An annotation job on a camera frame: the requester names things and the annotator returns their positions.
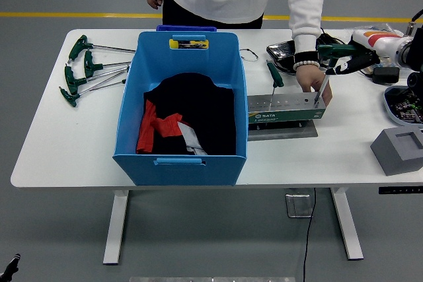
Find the black white robot left hand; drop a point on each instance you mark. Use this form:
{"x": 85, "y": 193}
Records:
{"x": 10, "y": 267}

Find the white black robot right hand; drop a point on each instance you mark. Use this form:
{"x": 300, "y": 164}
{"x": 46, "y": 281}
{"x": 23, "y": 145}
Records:
{"x": 380, "y": 44}

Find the person's left hand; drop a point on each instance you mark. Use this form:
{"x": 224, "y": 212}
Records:
{"x": 309, "y": 79}

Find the green grey hex key stand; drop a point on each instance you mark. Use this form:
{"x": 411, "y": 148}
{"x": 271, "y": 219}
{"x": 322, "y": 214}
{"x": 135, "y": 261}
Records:
{"x": 284, "y": 116}

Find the blue plastic storage box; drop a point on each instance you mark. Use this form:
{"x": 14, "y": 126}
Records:
{"x": 185, "y": 173}

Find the clear plastic parts bag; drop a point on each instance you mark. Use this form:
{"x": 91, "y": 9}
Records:
{"x": 380, "y": 28}

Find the black wristwatch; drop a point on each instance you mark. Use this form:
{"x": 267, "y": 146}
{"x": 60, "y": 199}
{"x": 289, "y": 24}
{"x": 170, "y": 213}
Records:
{"x": 305, "y": 56}

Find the black power adapter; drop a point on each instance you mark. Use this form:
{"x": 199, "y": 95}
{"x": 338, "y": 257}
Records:
{"x": 386, "y": 75}

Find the black plastic tray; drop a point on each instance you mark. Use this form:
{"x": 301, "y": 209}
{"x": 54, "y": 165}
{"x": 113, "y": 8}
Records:
{"x": 281, "y": 52}

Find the dark blue plastic bin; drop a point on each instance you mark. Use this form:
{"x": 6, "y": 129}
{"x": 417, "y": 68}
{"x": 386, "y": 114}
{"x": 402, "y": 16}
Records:
{"x": 185, "y": 28}

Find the white tray with circuit boards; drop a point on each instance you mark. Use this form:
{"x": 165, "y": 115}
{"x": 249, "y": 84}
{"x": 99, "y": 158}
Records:
{"x": 401, "y": 108}

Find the grey block with recess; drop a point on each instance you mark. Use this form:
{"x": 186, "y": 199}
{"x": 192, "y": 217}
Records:
{"x": 390, "y": 153}

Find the white table leg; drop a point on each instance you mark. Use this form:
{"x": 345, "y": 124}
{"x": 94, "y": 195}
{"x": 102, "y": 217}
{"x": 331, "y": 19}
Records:
{"x": 347, "y": 229}
{"x": 115, "y": 229}

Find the black orange garment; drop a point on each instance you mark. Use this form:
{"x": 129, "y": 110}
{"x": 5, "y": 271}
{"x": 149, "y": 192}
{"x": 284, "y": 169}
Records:
{"x": 198, "y": 107}

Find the silver floor plate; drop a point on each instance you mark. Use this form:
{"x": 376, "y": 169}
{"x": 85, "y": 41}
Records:
{"x": 297, "y": 206}

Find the black table control panel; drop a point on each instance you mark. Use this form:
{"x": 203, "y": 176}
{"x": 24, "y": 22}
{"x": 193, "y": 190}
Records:
{"x": 400, "y": 190}

